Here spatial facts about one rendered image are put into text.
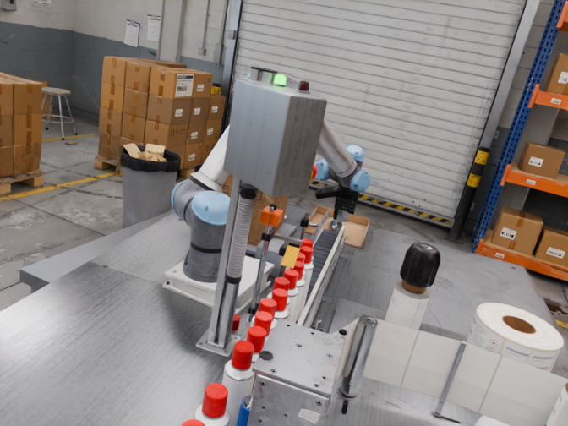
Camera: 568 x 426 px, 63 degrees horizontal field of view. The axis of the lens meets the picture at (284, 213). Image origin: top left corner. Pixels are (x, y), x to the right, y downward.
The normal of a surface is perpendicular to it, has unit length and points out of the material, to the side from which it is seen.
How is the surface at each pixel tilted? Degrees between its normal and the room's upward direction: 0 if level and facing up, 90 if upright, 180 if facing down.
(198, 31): 90
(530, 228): 90
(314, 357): 0
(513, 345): 90
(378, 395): 0
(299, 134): 90
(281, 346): 0
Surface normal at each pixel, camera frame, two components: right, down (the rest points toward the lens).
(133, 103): -0.34, 0.25
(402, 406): 0.18, -0.93
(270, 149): -0.75, 0.08
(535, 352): -0.11, 0.31
